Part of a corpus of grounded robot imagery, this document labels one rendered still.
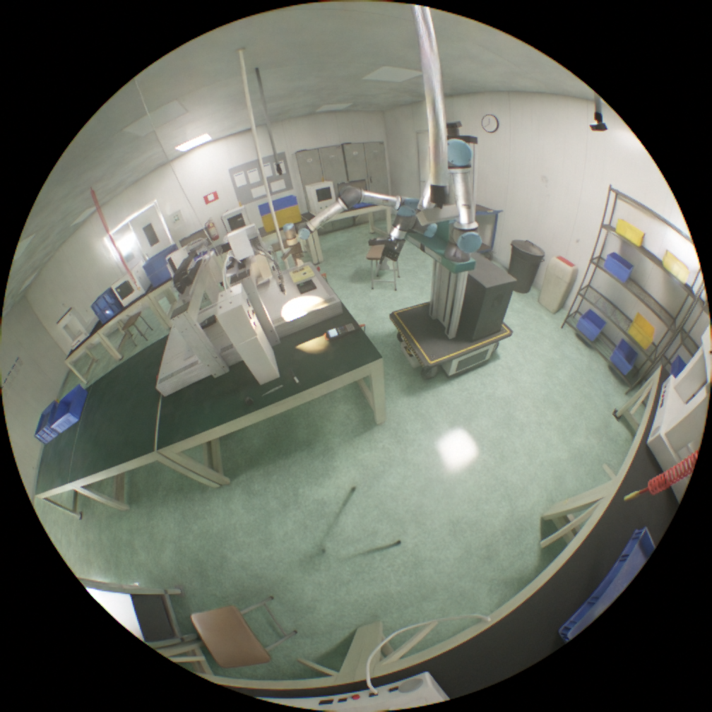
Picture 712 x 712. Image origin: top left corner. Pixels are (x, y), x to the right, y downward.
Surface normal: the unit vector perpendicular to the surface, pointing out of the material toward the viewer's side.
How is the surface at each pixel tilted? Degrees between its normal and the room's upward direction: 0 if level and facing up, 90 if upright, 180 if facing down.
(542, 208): 90
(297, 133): 90
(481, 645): 0
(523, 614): 0
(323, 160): 90
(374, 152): 91
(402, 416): 0
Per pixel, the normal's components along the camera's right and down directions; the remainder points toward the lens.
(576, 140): -0.91, 0.38
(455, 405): -0.12, -0.66
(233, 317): 0.40, 0.65
